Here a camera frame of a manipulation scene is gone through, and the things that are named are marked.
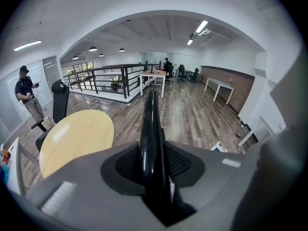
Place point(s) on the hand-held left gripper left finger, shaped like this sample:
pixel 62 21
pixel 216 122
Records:
pixel 81 196

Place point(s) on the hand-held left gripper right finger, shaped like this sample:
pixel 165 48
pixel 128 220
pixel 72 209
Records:
pixel 216 177

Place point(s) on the black mesh office chair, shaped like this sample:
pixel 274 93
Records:
pixel 60 102

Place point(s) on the small bottle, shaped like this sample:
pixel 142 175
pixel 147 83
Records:
pixel 238 135

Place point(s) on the round light wooden table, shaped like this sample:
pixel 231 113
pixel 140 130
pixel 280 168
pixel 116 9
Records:
pixel 77 133

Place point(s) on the white desk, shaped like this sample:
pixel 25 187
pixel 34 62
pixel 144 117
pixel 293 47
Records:
pixel 15 157

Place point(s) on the blue cloth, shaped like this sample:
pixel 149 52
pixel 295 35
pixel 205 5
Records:
pixel 4 174

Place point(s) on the white table with wooden top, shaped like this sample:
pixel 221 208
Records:
pixel 154 73

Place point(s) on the flat red box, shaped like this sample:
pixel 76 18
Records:
pixel 160 69

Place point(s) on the black metal railing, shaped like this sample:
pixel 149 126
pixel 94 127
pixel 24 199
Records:
pixel 125 80

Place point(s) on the grey door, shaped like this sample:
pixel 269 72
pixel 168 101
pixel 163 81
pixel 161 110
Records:
pixel 51 71

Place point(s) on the ceiling strip light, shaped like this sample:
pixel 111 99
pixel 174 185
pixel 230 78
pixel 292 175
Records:
pixel 201 26
pixel 27 45
pixel 190 42

